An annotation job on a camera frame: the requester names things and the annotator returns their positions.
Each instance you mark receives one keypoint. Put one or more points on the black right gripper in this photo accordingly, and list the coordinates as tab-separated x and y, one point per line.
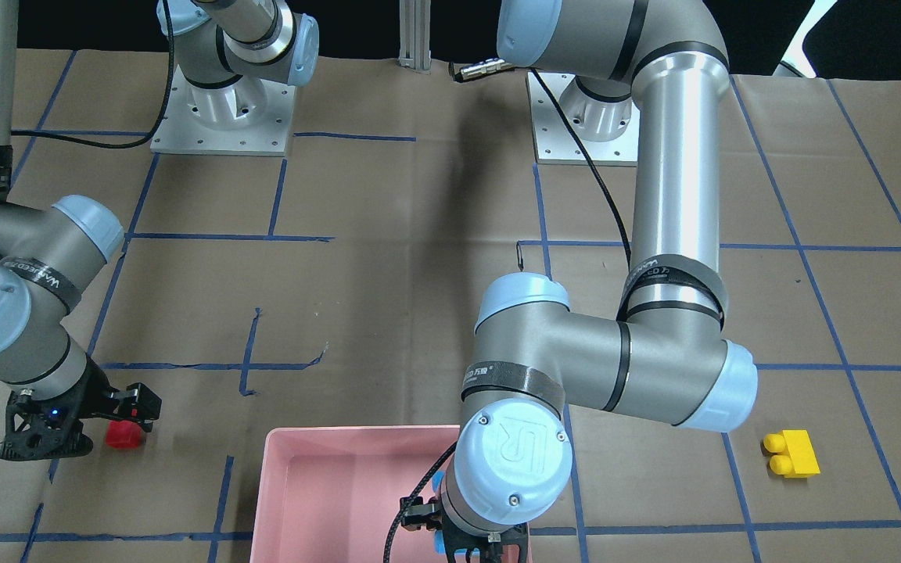
95	389

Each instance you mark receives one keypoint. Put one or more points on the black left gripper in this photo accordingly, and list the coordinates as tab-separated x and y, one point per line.
472	554

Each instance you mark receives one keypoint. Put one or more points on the red toy block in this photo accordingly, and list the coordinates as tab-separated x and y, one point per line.
124	435

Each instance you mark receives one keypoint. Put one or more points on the blue toy block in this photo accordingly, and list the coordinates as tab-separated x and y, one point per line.
437	518

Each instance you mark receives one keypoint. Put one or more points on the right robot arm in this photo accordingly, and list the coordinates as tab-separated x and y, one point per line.
227	51

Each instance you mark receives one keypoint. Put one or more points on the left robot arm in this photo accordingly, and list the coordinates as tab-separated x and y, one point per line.
662	355

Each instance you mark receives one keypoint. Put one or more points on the pink plastic box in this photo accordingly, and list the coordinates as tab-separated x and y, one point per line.
330	494

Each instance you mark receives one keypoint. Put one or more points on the yellow toy block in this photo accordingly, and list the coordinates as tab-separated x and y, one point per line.
791	454

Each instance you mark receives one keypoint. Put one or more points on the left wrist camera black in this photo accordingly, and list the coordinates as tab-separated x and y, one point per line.
414	515

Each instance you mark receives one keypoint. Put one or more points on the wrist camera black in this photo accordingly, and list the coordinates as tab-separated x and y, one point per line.
414	515
137	404

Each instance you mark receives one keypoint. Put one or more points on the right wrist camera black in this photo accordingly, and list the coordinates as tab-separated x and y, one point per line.
137	404

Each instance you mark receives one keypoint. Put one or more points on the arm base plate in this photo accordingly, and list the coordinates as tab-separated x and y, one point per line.
250	117
568	125

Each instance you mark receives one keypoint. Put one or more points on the silver cable connector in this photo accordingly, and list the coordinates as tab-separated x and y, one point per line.
471	72

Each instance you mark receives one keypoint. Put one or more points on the aluminium frame post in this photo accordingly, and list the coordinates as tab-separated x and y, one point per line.
414	50

